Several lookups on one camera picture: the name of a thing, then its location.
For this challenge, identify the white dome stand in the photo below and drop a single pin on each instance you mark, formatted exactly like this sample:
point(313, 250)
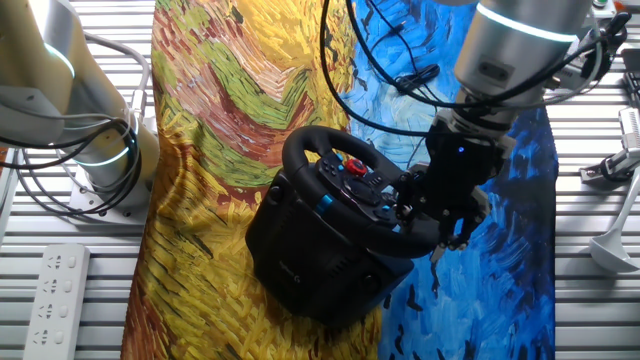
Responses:
point(610, 252)

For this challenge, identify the blue yellow painting print cloth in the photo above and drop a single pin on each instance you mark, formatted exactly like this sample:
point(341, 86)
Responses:
point(210, 100)

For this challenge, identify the white power strip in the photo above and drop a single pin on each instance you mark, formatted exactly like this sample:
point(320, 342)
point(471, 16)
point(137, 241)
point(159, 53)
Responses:
point(55, 300)

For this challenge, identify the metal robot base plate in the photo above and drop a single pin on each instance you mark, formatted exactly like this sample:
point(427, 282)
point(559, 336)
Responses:
point(80, 200)

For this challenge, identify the black steering wheel base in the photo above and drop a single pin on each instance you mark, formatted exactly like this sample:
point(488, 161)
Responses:
point(310, 270)

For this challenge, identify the black racing steering wheel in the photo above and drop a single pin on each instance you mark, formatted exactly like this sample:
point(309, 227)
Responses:
point(300, 150)

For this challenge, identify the silver clamp bracket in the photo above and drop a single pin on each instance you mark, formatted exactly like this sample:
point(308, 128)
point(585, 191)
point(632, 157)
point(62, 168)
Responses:
point(612, 165)

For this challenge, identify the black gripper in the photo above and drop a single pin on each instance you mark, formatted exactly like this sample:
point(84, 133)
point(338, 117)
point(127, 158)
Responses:
point(460, 170)

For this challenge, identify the silver ribbed camera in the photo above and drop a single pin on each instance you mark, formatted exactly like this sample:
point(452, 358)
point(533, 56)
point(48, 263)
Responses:
point(631, 127)

